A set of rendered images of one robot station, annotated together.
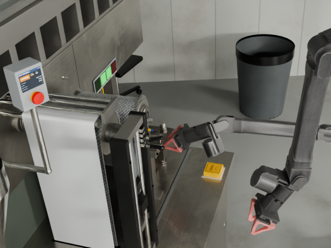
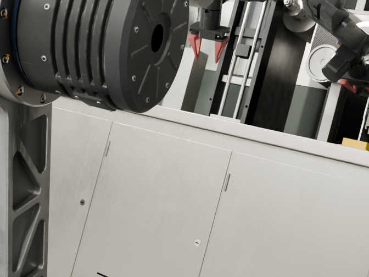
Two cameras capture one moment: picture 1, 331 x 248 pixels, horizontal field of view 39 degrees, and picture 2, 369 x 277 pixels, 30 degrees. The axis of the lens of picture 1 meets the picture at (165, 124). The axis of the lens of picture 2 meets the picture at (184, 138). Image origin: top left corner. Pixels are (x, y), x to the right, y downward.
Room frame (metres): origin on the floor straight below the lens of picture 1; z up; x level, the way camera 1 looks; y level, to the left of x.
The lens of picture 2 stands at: (1.58, -2.12, 0.76)
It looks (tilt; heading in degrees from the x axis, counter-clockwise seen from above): 2 degrees up; 106
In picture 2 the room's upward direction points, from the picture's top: 15 degrees clockwise
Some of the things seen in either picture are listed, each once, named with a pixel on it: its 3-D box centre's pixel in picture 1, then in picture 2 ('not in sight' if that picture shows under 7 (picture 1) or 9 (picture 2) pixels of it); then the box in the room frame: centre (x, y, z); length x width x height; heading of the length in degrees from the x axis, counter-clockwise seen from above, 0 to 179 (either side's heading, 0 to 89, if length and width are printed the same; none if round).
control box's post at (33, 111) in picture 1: (40, 138); not in sight; (0.94, 0.31, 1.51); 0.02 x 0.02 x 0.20
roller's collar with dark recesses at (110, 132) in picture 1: (117, 134); (297, 9); (1.21, 0.15, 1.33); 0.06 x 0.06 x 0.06; 70
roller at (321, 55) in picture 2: not in sight; (337, 71); (1.38, 0.24, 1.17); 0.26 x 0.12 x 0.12; 70
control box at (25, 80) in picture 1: (28, 85); not in sight; (0.94, 0.30, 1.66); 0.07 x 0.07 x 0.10; 45
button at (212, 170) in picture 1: (213, 170); (358, 145); (1.52, -0.19, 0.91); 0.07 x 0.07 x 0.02; 70
